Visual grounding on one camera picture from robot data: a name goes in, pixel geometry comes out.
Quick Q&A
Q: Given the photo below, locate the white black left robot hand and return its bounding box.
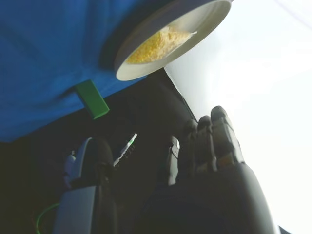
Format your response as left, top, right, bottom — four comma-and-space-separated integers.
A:
52, 105, 279, 234

